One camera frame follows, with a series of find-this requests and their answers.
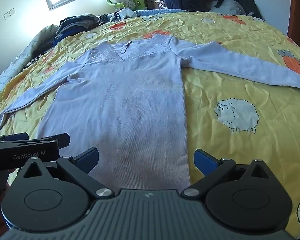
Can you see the yellow cartoon print quilt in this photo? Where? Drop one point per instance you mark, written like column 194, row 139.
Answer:
column 276, row 139

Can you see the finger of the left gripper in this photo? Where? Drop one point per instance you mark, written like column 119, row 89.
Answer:
column 61, row 139
column 14, row 137

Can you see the blue knitted blanket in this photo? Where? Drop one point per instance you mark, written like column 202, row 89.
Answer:
column 150, row 12

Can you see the white wall switch plate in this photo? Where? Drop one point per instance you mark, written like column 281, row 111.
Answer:
column 8, row 14

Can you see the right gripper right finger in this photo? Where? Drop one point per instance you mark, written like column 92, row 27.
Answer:
column 215, row 171

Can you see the black backpack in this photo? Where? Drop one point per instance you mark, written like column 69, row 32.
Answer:
column 250, row 8

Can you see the green plastic stool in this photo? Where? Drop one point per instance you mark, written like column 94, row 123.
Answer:
column 116, row 6

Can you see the lavender long sleeve top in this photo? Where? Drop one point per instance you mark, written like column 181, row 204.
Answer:
column 128, row 101

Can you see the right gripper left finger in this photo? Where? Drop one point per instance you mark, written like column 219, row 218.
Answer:
column 75, row 170

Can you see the folded dark clothes stack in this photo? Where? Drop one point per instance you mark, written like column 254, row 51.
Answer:
column 76, row 24

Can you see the white plastic bag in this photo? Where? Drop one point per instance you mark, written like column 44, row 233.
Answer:
column 122, row 14

